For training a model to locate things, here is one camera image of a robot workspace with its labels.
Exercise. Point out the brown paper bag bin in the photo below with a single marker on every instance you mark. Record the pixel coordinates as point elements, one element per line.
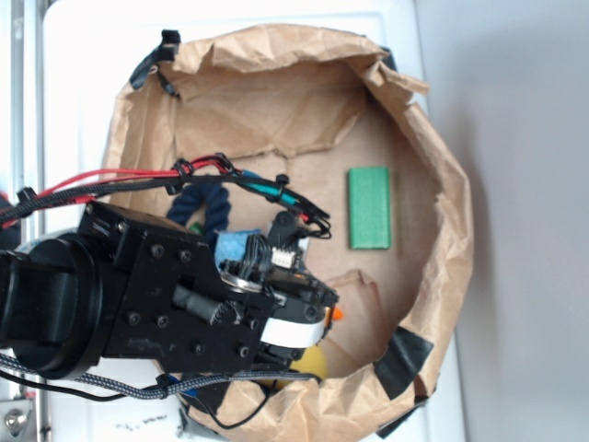
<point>283,99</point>

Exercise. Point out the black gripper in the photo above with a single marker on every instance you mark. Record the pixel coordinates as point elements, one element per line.
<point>179,306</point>

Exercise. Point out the yellow sponge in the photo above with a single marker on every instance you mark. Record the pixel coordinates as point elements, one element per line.
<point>313,361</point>

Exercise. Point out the orange toy carrot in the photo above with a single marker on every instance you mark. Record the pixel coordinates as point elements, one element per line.
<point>337,314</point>

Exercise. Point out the blue sponge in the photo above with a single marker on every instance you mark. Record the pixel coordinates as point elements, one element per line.
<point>231,245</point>

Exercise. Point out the aluminium frame rail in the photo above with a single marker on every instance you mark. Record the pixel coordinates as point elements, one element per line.
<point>21,138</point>

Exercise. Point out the green wooden block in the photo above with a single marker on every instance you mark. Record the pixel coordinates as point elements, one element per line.
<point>369,208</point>

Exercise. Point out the silver corner bracket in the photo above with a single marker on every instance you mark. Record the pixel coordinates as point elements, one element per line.
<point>18,421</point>

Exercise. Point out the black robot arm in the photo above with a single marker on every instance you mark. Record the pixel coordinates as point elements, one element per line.
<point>55,314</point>

